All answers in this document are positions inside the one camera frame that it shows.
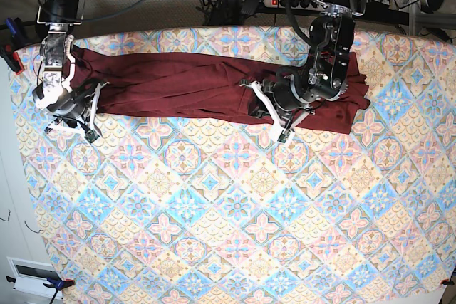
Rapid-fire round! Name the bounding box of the blue clamp upper left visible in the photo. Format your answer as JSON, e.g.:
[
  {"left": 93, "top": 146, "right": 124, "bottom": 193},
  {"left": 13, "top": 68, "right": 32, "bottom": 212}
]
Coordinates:
[{"left": 5, "top": 18, "right": 26, "bottom": 49}]

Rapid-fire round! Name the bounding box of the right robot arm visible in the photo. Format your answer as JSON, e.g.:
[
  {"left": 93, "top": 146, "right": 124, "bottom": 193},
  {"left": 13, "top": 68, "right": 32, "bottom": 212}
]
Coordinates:
[{"left": 32, "top": 0, "right": 107, "bottom": 144}]

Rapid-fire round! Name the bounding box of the orange black clamp upper left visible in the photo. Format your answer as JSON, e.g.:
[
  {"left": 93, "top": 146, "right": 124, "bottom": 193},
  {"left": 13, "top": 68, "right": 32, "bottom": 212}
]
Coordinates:
[{"left": 0, "top": 45, "right": 24, "bottom": 75}]

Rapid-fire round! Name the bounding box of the patterned tile tablecloth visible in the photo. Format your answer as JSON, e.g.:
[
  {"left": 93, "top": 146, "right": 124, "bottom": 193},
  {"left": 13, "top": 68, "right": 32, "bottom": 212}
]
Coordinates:
[{"left": 9, "top": 31, "right": 455, "bottom": 303}]

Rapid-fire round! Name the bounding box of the orange clamp lower right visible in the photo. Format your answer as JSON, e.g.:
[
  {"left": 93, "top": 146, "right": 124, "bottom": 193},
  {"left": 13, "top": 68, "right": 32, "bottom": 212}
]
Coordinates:
[{"left": 440, "top": 279, "right": 455, "bottom": 286}]

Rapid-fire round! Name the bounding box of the maroon long-sleeve t-shirt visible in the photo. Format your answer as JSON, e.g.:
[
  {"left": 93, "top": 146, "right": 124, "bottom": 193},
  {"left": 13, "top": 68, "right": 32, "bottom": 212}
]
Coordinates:
[{"left": 67, "top": 47, "right": 371, "bottom": 136}]

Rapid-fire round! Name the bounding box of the blue clamp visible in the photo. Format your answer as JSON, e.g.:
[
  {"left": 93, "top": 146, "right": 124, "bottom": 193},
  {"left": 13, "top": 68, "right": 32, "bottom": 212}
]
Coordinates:
[
  {"left": 5, "top": 276, "right": 76, "bottom": 303},
  {"left": 5, "top": 18, "right": 26, "bottom": 49}
]

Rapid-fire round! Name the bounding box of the blue clamp lower left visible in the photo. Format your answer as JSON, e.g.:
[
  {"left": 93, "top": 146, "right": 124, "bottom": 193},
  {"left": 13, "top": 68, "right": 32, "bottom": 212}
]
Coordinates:
[{"left": 5, "top": 276, "right": 76, "bottom": 303}]

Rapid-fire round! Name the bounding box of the white floor outlet box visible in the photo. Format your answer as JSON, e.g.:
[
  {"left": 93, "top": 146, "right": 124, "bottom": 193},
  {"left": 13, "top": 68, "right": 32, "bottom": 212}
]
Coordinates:
[{"left": 7, "top": 257, "right": 58, "bottom": 299}]

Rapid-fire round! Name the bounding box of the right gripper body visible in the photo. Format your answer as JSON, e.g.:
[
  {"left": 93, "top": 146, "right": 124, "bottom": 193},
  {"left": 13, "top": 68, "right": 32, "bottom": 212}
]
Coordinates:
[{"left": 44, "top": 82, "right": 108, "bottom": 144}]

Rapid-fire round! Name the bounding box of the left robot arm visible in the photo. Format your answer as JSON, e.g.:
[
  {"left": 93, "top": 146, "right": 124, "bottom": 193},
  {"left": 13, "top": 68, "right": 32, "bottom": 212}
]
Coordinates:
[{"left": 241, "top": 0, "right": 370, "bottom": 145}]

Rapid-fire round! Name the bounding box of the white power strip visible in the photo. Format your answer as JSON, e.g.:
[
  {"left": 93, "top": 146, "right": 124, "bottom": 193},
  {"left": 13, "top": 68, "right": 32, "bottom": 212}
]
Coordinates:
[{"left": 263, "top": 0, "right": 322, "bottom": 10}]

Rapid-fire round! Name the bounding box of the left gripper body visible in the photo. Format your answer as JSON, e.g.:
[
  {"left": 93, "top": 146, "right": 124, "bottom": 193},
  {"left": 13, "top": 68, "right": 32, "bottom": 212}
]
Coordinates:
[{"left": 250, "top": 77, "right": 315, "bottom": 143}]

